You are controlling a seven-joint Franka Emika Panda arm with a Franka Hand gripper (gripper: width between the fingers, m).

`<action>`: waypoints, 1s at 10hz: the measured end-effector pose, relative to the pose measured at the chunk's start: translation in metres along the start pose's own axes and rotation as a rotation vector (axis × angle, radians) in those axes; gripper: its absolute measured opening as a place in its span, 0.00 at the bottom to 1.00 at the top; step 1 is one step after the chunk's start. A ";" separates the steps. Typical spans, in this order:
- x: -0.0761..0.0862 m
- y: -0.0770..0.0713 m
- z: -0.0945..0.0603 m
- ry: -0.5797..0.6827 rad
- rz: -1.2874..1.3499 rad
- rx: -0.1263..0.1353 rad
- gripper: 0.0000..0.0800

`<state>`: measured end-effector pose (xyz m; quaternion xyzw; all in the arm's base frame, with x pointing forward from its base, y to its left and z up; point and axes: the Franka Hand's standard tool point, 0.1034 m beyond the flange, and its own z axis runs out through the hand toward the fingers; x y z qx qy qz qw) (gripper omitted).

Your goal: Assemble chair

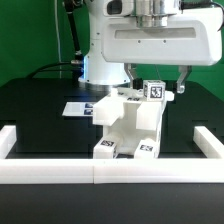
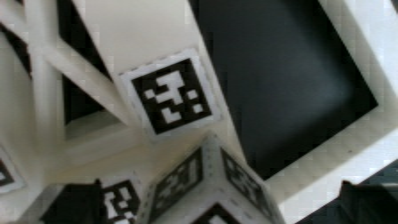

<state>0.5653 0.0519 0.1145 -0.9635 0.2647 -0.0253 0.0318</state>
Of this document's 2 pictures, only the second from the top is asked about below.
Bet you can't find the white U-shaped frame wall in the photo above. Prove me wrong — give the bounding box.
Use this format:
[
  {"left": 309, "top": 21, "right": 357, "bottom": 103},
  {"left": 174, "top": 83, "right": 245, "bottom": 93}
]
[{"left": 266, "top": 0, "right": 398, "bottom": 224}]

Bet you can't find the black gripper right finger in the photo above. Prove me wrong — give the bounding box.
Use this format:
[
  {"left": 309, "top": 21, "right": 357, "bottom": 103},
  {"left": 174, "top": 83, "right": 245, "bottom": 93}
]
[{"left": 297, "top": 181, "right": 398, "bottom": 224}]

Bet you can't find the white chair backrest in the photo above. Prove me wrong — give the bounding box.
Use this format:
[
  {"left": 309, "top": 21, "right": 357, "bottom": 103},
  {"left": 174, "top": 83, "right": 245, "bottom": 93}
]
[{"left": 0, "top": 0, "right": 242, "bottom": 224}]

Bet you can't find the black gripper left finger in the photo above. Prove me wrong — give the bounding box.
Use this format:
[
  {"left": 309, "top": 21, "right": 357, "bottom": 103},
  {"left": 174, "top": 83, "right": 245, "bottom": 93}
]
[{"left": 39, "top": 181, "right": 107, "bottom": 224}]

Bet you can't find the white tagged cube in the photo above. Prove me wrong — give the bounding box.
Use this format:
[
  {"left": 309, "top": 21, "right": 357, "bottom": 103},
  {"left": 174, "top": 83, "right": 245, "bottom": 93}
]
[{"left": 137, "top": 134, "right": 286, "bottom": 224}]

